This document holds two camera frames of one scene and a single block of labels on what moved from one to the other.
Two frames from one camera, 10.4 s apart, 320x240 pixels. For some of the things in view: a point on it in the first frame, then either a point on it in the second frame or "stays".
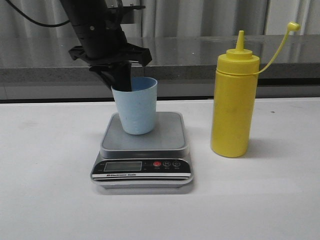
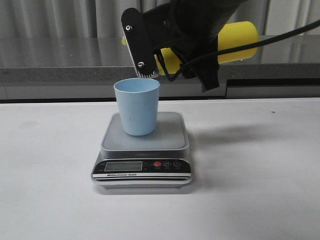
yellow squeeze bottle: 237,76 -> 232,36
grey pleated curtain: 175,17 stays
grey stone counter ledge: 38,68 stays
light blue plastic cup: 137,108 stays
